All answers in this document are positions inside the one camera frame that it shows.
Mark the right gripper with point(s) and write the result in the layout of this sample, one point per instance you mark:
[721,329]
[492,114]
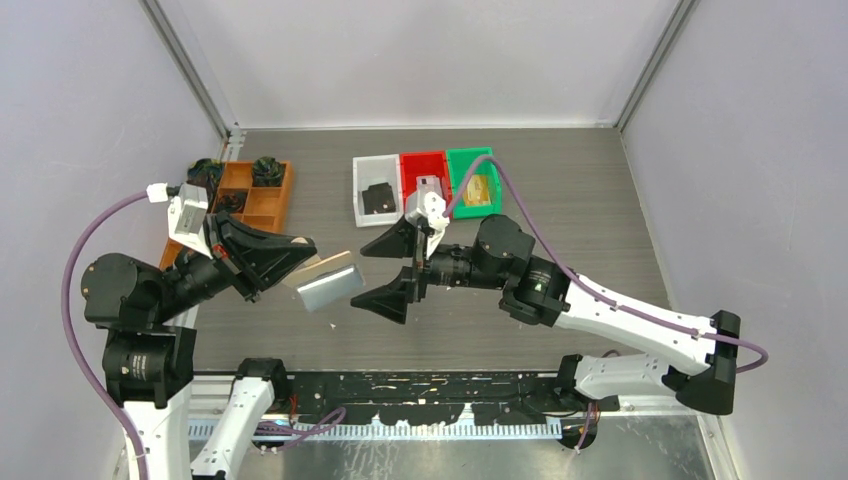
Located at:
[399,241]

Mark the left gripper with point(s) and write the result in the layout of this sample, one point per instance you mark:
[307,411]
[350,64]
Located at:
[264,257]

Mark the clear card sleeve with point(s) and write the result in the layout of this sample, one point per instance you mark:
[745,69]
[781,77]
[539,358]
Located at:
[329,287]

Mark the beige card holder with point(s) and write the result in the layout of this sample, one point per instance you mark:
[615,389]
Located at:
[315,268]

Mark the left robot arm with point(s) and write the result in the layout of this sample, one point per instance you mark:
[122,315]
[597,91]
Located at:
[148,314]

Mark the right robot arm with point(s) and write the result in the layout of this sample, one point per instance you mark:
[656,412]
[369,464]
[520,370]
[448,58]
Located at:
[688,357]

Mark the gold card in green bin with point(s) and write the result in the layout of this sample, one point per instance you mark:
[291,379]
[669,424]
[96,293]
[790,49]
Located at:
[477,192]

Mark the orange wooden compartment tray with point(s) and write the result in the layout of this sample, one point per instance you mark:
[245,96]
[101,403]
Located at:
[266,208]

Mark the dark fabric bundle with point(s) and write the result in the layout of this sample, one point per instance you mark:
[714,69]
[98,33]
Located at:
[232,201]
[267,171]
[205,172]

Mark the white plastic bin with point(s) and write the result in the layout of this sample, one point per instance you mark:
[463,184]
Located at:
[368,170]

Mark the red plastic bin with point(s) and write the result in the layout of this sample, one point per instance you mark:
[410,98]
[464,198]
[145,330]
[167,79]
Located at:
[416,165]

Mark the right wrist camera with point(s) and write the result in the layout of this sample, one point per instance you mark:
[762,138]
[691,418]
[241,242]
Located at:
[426,211]

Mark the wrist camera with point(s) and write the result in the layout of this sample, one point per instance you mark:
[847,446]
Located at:
[187,213]
[426,211]

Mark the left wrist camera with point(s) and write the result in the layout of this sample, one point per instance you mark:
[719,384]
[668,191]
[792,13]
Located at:
[187,213]

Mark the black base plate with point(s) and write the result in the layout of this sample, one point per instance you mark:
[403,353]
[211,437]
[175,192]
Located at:
[433,406]

